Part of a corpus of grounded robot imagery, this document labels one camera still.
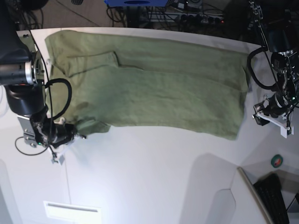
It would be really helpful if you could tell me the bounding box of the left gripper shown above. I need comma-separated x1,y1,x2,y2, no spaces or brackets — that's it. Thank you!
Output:
253,92,292,125

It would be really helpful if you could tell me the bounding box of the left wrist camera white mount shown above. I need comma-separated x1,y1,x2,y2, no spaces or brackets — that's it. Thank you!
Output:
252,112,294,138

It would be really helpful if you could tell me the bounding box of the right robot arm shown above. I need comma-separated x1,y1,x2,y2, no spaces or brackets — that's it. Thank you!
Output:
0,0,86,156

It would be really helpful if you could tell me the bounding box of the green tape roll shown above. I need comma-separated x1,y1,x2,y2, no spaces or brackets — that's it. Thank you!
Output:
271,154,284,168

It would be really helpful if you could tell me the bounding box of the white power strip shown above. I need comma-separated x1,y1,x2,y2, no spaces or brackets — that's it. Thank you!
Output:
180,13,225,25

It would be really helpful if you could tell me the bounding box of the black keyboard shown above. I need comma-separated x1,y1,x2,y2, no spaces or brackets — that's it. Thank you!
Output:
254,173,290,224

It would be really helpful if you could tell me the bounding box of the blue box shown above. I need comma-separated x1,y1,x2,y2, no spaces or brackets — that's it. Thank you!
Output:
104,0,175,7

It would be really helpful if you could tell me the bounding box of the grey monitor edge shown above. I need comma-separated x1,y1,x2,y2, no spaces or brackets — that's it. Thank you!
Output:
237,167,274,224

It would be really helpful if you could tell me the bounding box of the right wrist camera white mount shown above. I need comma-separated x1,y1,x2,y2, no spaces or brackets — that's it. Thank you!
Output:
50,118,77,166

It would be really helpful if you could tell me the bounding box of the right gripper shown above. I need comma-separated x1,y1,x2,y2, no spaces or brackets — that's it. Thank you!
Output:
42,123,87,149

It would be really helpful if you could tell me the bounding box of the olive green t-shirt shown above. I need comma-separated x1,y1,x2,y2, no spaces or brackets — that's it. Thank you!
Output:
45,30,248,140

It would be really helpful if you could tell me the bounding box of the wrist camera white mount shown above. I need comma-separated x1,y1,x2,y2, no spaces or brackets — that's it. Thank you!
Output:
252,112,294,138
50,118,77,166

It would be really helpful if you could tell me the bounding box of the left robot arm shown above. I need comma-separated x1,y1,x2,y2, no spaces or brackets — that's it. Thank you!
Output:
247,0,299,127

